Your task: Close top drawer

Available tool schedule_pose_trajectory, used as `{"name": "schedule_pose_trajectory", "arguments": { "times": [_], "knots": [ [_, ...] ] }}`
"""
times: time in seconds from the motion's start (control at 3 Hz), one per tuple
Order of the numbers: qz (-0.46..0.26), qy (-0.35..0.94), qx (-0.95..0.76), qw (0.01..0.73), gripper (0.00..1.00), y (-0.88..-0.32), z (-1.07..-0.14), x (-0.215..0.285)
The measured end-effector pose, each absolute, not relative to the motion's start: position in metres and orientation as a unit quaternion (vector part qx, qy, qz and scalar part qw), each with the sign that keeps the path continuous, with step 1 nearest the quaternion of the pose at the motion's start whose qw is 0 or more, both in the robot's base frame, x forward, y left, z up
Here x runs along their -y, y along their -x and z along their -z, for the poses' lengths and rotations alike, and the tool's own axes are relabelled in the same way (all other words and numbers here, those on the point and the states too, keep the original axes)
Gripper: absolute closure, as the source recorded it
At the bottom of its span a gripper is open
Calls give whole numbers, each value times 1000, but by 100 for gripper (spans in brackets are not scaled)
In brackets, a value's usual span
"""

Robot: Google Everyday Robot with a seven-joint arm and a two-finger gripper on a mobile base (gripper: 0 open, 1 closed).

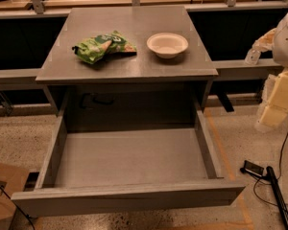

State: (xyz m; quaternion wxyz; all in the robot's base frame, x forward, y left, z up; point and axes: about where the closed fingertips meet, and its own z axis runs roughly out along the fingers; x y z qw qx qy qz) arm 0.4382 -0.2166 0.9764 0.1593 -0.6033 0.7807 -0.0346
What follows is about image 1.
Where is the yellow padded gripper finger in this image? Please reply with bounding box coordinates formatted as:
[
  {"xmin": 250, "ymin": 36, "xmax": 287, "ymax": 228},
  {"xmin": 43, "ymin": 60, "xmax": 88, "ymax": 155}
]
[{"xmin": 255, "ymin": 68, "xmax": 288, "ymax": 132}]

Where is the grey top drawer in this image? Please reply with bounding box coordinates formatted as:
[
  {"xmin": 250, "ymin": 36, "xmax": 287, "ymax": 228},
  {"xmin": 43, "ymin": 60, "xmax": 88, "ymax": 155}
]
[{"xmin": 11, "ymin": 91, "xmax": 247, "ymax": 218}]

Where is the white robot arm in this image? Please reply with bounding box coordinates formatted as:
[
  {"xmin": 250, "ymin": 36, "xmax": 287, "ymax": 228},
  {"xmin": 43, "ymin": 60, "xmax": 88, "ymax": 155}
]
[{"xmin": 252, "ymin": 12, "xmax": 288, "ymax": 131}]

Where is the grey drawer cabinet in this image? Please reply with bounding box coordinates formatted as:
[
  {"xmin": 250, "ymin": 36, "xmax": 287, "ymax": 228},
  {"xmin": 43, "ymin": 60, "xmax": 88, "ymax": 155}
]
[{"xmin": 36, "ymin": 6, "xmax": 217, "ymax": 132}]

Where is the black floor stand right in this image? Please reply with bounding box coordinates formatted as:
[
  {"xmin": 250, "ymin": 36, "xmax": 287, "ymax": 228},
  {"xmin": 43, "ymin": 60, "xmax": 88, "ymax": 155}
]
[{"xmin": 240, "ymin": 160, "xmax": 288, "ymax": 230}]

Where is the white bowl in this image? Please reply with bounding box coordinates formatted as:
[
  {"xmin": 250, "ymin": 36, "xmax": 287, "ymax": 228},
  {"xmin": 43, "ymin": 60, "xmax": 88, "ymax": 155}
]
[{"xmin": 147, "ymin": 33, "xmax": 188, "ymax": 59}]

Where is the green chip bag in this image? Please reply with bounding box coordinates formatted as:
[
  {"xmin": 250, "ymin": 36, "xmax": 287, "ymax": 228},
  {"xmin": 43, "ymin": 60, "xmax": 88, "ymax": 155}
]
[{"xmin": 72, "ymin": 31, "xmax": 137, "ymax": 64}]

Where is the cardboard box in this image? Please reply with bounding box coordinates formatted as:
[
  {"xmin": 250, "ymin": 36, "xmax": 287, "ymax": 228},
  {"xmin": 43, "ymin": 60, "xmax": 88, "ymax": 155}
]
[{"xmin": 0, "ymin": 162, "xmax": 29, "ymax": 230}]

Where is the black cable right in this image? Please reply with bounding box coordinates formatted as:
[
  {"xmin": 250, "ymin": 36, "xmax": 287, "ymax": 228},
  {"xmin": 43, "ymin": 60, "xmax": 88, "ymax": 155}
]
[{"xmin": 252, "ymin": 107, "xmax": 288, "ymax": 207}]

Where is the black cable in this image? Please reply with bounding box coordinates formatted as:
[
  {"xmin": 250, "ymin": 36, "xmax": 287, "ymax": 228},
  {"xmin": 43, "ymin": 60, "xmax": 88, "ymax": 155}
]
[
  {"xmin": 0, "ymin": 179, "xmax": 36, "ymax": 230},
  {"xmin": 252, "ymin": 107, "xmax": 288, "ymax": 207}
]

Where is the grey metal rail frame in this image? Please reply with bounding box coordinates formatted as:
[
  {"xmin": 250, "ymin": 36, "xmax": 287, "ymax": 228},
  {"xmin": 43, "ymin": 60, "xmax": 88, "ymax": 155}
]
[{"xmin": 0, "ymin": 6, "xmax": 287, "ymax": 114}]

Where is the black cable left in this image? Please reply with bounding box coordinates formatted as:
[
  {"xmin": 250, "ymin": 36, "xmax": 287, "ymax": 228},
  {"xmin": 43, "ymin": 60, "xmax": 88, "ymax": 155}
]
[{"xmin": 0, "ymin": 179, "xmax": 36, "ymax": 230}]

